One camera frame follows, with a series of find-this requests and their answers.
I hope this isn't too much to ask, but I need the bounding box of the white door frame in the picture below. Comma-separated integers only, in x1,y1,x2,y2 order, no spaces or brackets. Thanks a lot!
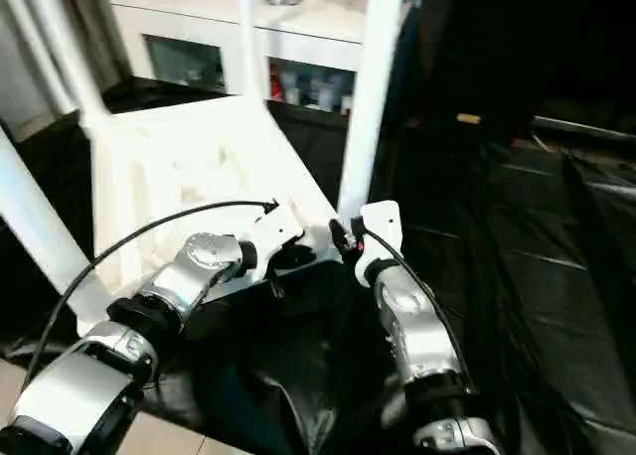
0,0,77,119

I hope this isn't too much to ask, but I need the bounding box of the black plastic mat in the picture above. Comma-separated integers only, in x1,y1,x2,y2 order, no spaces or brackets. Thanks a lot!
0,75,636,455

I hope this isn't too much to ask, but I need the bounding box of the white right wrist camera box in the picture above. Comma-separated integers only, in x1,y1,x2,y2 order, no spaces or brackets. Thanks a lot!
354,200,403,291

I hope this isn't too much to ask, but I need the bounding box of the black speaker box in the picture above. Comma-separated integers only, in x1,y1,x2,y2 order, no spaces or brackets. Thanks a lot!
406,0,544,139

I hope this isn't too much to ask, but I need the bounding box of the white glass-door cabinet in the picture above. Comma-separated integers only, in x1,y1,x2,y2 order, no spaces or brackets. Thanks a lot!
108,0,424,114

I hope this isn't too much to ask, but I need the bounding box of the white plastic table top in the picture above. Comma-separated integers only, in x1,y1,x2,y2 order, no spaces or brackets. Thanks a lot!
69,94,349,340

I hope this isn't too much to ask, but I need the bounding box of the white plastic table leg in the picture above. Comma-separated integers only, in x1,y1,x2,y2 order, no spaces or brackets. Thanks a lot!
28,0,111,129
336,0,407,224
0,125,109,338
237,0,273,109

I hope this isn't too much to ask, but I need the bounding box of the black television edge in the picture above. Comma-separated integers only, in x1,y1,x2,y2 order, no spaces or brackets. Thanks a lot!
531,114,636,142

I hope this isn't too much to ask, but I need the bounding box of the grey curtain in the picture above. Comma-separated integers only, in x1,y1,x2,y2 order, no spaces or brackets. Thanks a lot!
64,0,131,89

